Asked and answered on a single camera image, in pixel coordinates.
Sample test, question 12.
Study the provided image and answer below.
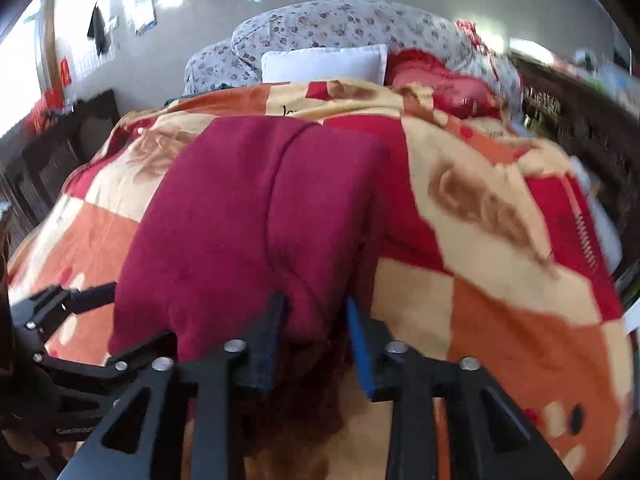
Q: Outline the red pillow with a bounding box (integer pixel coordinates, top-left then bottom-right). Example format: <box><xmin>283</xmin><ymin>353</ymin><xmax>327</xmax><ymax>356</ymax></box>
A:
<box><xmin>385</xmin><ymin>49</ymin><xmax>506</xmax><ymax>121</ymax></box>

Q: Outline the white pillow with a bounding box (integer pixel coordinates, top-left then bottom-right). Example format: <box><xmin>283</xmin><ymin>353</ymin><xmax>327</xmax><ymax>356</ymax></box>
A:
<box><xmin>261</xmin><ymin>44</ymin><xmax>388</xmax><ymax>85</ymax></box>

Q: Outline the maroon sweater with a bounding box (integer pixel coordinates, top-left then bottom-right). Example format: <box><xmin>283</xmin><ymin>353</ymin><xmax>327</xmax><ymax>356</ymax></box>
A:
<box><xmin>107</xmin><ymin>116</ymin><xmax>396</xmax><ymax>461</ymax></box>

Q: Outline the orange red checkered blanket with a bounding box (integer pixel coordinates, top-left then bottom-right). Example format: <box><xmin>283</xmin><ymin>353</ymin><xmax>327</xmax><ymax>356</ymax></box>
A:
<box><xmin>5</xmin><ymin>79</ymin><xmax>636</xmax><ymax>480</ymax></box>

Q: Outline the dark hanging garment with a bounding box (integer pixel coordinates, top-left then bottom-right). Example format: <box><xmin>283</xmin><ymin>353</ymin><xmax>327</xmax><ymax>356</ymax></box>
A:
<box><xmin>86</xmin><ymin>2</ymin><xmax>110</xmax><ymax>57</ymax></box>

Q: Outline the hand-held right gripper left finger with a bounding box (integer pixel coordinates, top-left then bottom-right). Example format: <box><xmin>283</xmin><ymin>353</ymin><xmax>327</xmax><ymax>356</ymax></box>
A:
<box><xmin>60</xmin><ymin>292</ymin><xmax>291</xmax><ymax>480</ymax></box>

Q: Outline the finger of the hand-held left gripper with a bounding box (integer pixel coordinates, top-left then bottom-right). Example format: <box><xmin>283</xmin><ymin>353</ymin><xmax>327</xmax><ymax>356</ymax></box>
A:
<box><xmin>31</xmin><ymin>330</ymin><xmax>179</xmax><ymax>387</ymax></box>
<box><xmin>10</xmin><ymin>282</ymin><xmax>119</xmax><ymax>347</ymax></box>

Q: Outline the dark wooden chair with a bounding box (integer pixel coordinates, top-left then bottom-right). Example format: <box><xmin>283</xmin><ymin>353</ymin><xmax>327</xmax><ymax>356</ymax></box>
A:
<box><xmin>0</xmin><ymin>89</ymin><xmax>121</xmax><ymax>231</ymax></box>

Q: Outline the floral quilt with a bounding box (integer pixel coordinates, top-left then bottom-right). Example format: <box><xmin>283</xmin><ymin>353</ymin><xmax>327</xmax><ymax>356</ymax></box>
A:
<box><xmin>184</xmin><ymin>0</ymin><xmax>523</xmax><ymax>111</ymax></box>

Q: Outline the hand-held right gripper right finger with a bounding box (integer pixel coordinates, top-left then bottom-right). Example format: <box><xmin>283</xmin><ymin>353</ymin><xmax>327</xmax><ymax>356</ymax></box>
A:
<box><xmin>345</xmin><ymin>296</ymin><xmax>573</xmax><ymax>480</ymax></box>

